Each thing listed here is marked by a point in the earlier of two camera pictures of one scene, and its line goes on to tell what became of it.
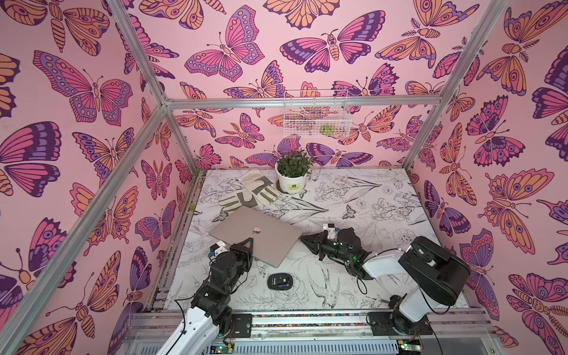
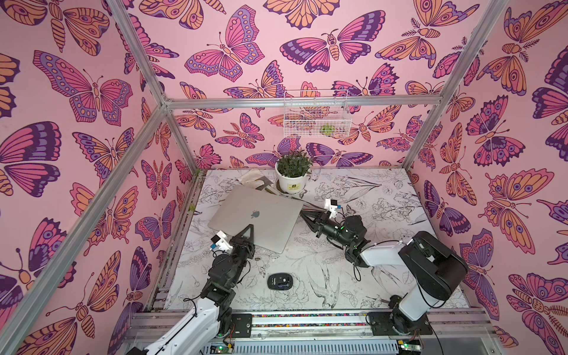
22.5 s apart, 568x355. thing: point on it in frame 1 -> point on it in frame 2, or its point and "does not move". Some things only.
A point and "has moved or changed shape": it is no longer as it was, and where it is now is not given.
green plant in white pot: [291, 169] does not move
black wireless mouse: [279, 281] does not move
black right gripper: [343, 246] -> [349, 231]
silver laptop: [274, 239] has moved or changed shape
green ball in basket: [328, 130] does not move
